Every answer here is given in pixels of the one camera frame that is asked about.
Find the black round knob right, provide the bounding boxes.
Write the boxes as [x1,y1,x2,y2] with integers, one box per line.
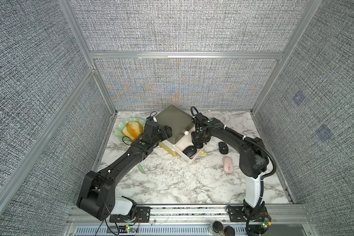
[223,226,236,236]

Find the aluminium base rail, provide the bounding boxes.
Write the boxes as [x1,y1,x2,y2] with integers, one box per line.
[62,204,319,236]

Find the green scalloped glass plate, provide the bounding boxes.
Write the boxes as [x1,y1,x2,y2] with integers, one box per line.
[114,117,146,142]

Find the black round knob left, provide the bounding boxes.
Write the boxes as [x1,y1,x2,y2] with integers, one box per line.
[210,221,223,235]

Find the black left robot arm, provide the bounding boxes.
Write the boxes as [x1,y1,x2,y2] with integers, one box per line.
[76,121,172,221]

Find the grey three-drawer storage box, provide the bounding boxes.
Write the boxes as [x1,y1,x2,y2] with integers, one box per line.
[156,105,206,164]

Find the black round knob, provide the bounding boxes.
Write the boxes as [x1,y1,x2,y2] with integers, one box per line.
[210,221,223,235]
[223,226,236,236]

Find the black computer mouse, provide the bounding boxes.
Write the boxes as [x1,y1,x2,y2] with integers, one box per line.
[218,142,229,155]
[183,145,197,159]

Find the pink computer mouse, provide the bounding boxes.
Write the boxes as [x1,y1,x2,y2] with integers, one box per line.
[222,156,234,174]

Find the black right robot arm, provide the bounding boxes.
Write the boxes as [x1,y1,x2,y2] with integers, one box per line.
[190,106,277,236]

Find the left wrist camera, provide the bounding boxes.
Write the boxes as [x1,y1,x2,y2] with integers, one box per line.
[146,116,157,123]

